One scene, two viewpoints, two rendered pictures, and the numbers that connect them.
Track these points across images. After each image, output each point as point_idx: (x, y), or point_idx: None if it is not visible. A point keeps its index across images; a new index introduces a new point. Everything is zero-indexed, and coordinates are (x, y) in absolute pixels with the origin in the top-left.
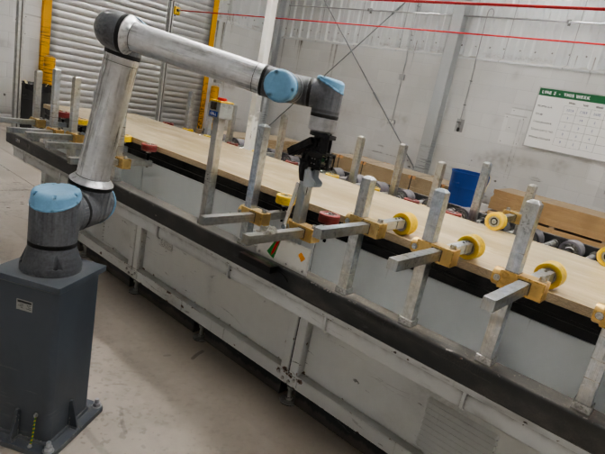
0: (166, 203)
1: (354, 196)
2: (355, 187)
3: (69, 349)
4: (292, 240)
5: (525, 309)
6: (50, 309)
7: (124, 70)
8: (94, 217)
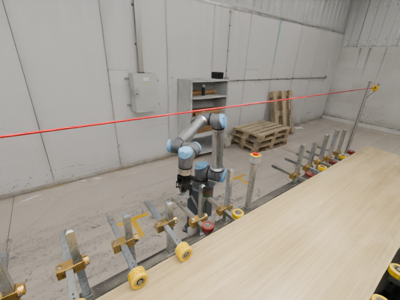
0: (271, 197)
1: (290, 260)
2: (347, 276)
3: (193, 208)
4: None
5: None
6: None
7: (212, 132)
8: (209, 177)
